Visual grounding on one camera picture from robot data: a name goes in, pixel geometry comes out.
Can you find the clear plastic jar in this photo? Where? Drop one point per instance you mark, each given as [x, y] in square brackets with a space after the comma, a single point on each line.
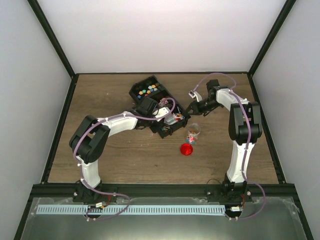
[193, 132]

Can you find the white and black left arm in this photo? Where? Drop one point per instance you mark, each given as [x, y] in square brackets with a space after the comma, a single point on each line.
[90, 138]

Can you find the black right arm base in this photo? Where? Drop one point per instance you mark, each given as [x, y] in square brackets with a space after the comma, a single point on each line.
[228, 192]

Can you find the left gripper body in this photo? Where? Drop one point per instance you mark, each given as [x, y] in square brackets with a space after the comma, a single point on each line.
[147, 122]

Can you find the silver metal scoop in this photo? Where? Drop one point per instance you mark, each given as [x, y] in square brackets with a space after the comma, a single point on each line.
[170, 119]

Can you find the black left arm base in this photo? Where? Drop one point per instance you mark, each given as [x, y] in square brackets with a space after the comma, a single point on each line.
[86, 195]

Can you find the black candy tray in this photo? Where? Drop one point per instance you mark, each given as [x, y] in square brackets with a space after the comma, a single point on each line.
[152, 88]

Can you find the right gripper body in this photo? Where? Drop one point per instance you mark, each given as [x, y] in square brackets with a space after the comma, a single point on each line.
[209, 105]

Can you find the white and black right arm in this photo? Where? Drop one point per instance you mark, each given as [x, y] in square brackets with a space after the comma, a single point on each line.
[244, 128]

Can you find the red jar lid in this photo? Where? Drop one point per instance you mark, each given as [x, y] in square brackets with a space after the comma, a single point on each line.
[186, 149]

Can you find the light blue slotted cable duct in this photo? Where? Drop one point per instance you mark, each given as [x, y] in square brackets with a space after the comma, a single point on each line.
[205, 210]

